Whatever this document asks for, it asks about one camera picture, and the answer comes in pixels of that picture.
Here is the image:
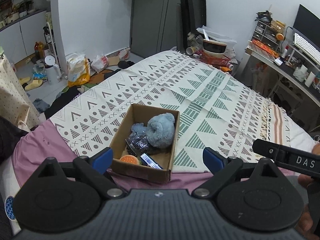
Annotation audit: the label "burger plush toy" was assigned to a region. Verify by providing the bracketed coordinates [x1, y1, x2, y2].
[119, 154, 140, 165]

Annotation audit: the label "shiny black foil bag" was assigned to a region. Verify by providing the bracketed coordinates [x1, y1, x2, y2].
[125, 135, 150, 158]

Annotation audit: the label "blue planet tissue pack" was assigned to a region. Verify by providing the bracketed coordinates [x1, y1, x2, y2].
[140, 153, 163, 170]

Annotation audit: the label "grey-blue plush toy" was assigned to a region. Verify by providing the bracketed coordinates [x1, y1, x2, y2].
[146, 113, 175, 148]

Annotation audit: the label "person's right hand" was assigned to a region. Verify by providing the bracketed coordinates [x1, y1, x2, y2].
[294, 141, 320, 240]

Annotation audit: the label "brown cardboard box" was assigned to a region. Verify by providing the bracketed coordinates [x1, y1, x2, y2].
[110, 104, 180, 184]

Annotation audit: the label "patterned white fringed blanket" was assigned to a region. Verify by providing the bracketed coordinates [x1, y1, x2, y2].
[49, 49, 316, 173]

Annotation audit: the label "small grey plush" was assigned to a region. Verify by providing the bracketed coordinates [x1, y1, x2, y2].
[130, 123, 147, 137]

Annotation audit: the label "pink bed sheet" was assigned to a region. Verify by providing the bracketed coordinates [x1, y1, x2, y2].
[11, 118, 301, 193]

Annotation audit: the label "white desk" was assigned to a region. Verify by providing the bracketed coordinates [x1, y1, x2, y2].
[233, 45, 320, 120]

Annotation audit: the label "yellow white plastic bag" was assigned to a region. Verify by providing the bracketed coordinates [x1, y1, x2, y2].
[66, 53, 90, 88]

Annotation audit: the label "white red plastic bag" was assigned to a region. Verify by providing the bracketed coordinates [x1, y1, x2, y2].
[91, 54, 109, 73]

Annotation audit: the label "red plastic basket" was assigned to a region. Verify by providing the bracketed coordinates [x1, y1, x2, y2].
[200, 53, 230, 67]

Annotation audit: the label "yellow slippers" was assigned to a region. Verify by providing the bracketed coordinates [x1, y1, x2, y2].
[19, 77, 43, 91]

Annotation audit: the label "white round kettle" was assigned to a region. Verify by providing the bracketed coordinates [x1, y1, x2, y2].
[44, 55, 62, 85]

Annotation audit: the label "dotted beige cloth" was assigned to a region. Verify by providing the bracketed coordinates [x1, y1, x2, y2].
[0, 54, 40, 131]

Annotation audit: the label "white keyboard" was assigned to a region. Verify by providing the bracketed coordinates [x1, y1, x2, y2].
[293, 33, 320, 62]

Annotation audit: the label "dark bowl with rim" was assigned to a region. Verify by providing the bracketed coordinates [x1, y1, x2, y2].
[203, 39, 227, 59]

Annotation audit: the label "grey drawer organizer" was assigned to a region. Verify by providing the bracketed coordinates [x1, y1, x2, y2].
[252, 20, 281, 51]

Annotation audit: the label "black monitor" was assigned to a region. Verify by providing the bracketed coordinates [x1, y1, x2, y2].
[293, 4, 320, 49]

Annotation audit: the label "dark grey wardrobe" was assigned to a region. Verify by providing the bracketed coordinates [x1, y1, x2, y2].
[130, 0, 180, 58]

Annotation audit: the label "black flat panel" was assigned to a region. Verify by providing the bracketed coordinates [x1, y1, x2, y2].
[177, 0, 207, 53]

